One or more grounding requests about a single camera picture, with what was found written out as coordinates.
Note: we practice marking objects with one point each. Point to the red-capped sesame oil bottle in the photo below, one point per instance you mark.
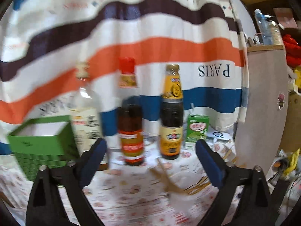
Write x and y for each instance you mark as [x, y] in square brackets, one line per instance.
[131, 131]

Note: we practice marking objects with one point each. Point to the green checkered box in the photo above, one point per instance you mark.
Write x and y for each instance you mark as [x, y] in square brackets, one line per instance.
[44, 146]

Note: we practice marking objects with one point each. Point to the pile of bamboo chopsticks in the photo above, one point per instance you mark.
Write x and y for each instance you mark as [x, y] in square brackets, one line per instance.
[172, 184]

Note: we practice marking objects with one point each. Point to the green milk carton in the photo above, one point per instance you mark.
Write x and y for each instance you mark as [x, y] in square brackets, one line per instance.
[196, 131]

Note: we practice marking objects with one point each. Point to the white drinking straw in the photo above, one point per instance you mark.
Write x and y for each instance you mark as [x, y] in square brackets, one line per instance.
[192, 108]

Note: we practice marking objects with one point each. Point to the white flat device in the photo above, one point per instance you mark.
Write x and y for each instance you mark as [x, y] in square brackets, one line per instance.
[218, 136]

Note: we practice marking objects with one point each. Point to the pink patchwork print cloth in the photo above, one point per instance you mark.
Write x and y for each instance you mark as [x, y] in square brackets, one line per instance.
[131, 197]

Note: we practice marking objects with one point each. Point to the yellow crumpled item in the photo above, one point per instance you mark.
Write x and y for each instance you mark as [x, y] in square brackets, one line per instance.
[291, 162]

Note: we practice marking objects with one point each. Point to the red fabric item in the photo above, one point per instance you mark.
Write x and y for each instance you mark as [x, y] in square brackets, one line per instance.
[291, 49]

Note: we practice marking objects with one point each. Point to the small cartoon sticker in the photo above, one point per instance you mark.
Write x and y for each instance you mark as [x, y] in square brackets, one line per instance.
[281, 100]

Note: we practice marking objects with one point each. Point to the glass jar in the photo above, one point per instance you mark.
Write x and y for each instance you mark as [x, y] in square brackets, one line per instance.
[275, 33]

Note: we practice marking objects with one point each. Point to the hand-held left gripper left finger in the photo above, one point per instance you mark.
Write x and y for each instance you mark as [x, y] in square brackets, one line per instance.
[94, 160]

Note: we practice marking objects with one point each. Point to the clear cooking wine bottle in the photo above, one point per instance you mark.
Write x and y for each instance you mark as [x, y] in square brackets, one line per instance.
[88, 113]

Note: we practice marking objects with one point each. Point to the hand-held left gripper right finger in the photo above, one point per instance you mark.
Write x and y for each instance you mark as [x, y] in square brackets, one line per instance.
[209, 162]

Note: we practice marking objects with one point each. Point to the yellow-label oyster sauce bottle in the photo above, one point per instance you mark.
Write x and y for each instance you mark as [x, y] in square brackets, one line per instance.
[171, 127]

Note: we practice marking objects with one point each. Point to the clear plastic water bottle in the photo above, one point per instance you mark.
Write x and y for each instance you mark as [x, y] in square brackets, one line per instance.
[262, 26]

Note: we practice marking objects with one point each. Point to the striped backdrop cloth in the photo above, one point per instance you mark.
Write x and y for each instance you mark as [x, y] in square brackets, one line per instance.
[141, 28]

